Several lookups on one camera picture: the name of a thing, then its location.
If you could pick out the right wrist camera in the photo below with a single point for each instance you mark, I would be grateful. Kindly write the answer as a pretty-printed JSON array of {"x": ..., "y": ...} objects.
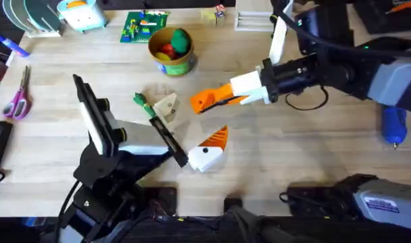
[{"x": 321, "y": 28}]

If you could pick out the purple scissors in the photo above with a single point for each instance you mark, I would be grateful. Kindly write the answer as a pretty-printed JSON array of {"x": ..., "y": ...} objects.
[{"x": 19, "y": 101}]

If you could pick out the black rail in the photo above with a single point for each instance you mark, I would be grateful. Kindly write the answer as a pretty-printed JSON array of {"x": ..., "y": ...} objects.
[{"x": 205, "y": 231}]

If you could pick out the white slotted box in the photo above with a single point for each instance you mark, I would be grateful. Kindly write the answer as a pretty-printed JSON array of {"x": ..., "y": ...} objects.
[{"x": 254, "y": 21}]

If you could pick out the green board with toy blocks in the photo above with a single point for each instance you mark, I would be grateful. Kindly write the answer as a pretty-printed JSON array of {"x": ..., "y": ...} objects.
[{"x": 142, "y": 27}]

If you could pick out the rack with plates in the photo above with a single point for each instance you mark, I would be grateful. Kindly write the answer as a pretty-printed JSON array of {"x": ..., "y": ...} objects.
[{"x": 36, "y": 17}]

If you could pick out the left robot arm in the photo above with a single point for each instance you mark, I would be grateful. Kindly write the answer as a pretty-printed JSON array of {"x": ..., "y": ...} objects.
[{"x": 104, "y": 175}]

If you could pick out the light blue box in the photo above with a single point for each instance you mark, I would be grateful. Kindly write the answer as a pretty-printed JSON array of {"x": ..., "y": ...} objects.
[{"x": 82, "y": 15}]

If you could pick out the right wrist upright plate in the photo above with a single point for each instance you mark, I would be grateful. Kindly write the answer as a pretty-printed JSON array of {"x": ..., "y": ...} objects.
[{"x": 278, "y": 40}]

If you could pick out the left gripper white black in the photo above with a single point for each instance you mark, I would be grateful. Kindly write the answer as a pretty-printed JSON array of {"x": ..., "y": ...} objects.
[{"x": 142, "y": 138}]

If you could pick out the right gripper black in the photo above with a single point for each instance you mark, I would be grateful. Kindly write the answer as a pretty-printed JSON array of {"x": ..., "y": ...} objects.
[{"x": 293, "y": 76}]

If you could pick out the wrist upright plate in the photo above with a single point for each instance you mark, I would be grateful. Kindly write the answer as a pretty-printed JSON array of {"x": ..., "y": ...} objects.
[
  {"x": 278, "y": 40},
  {"x": 92, "y": 125}
]

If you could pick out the tub with toy vegetables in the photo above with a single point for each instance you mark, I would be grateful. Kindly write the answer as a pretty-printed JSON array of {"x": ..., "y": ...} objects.
[{"x": 173, "y": 54}]

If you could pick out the blue marker pen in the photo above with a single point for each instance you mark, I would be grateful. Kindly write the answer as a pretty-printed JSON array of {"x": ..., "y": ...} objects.
[{"x": 11, "y": 44}]

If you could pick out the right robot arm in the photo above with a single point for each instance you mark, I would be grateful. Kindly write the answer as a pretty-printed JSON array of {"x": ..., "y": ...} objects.
[{"x": 394, "y": 81}]

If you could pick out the left wrist upright plate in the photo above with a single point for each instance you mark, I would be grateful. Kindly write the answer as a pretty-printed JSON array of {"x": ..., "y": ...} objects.
[{"x": 92, "y": 125}]

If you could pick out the black box with orange part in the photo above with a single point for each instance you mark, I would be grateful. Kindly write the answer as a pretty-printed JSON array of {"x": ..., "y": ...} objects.
[{"x": 390, "y": 13}]

